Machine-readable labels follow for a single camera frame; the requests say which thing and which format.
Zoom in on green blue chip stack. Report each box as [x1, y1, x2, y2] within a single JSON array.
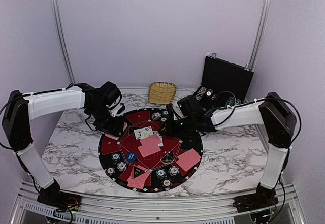
[[162, 110, 169, 117], [156, 168, 167, 179], [111, 153, 121, 164]]

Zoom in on round red black poker mat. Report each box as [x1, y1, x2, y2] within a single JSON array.
[[99, 108, 203, 193]]

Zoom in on red playing card deck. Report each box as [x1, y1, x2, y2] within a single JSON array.
[[104, 122, 128, 140]]

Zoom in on ace of clubs card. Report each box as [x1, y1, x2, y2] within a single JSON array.
[[142, 131, 158, 139]]

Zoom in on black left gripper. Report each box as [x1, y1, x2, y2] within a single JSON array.
[[88, 104, 124, 138]]

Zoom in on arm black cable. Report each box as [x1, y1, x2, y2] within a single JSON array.
[[166, 90, 302, 148], [0, 82, 76, 150]]

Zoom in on blue small blind button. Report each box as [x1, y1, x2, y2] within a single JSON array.
[[126, 152, 137, 162]]

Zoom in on right aluminium frame post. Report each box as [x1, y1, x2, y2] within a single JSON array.
[[247, 0, 271, 71]]

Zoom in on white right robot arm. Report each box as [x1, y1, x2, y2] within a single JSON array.
[[158, 92, 302, 208]]

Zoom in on blue white chips in case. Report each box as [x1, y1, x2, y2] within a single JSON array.
[[195, 86, 207, 101]]

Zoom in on red dice in case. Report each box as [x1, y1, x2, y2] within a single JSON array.
[[211, 94, 219, 101]]

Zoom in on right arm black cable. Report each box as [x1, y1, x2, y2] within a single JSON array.
[[166, 90, 302, 148]]

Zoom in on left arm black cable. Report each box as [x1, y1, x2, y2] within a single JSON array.
[[0, 82, 76, 150]]

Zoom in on jack of hearts card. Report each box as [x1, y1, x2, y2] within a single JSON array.
[[158, 136, 164, 147]]

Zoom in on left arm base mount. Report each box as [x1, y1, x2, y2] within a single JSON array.
[[37, 192, 81, 222]]

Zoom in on black triangular all-in marker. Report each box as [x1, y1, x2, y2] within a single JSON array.
[[132, 166, 148, 179]]

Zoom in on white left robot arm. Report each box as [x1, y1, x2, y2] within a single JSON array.
[[1, 82, 126, 206]]

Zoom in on aluminium frame post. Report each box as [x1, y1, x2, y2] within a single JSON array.
[[51, 0, 76, 84], [247, 0, 271, 71]]

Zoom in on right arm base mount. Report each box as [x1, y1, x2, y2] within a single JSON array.
[[233, 194, 279, 223]]

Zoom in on aluminium front rail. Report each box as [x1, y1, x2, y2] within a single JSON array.
[[9, 182, 306, 223]]

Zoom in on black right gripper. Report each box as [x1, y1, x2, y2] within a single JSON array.
[[157, 116, 196, 138]]

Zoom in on left aluminium frame post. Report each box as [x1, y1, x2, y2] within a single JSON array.
[[51, 0, 76, 84]]

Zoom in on black poker chip case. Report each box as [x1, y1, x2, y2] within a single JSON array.
[[199, 56, 254, 110]]

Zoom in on dealt red card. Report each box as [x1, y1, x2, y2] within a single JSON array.
[[128, 166, 151, 185], [127, 171, 150, 189], [176, 153, 201, 171], [177, 149, 201, 170], [138, 134, 162, 157]]

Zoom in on woven bamboo tray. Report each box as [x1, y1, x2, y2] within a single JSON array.
[[148, 82, 177, 105]]

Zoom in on green chips in case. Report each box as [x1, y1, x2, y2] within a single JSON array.
[[226, 96, 243, 106]]

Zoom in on clear round dealer button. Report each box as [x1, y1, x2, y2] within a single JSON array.
[[160, 151, 175, 164]]

